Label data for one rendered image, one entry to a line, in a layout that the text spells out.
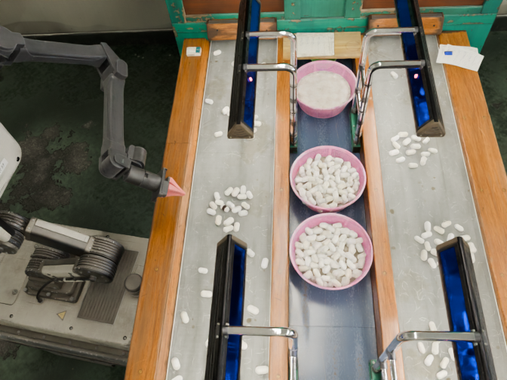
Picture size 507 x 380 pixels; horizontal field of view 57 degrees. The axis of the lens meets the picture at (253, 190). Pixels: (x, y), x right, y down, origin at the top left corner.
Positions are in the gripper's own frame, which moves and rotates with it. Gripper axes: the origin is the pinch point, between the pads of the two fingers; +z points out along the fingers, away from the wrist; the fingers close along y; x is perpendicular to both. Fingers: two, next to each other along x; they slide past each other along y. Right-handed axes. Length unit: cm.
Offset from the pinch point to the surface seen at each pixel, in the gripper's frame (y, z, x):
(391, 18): 84, 58, -50
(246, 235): -9.1, 23.8, -3.8
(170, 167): 17.2, -0.7, 12.6
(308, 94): 55, 41, -18
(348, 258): -17, 50, -24
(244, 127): 8.7, 2.3, -32.3
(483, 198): 4, 83, -56
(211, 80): 63, 8, 7
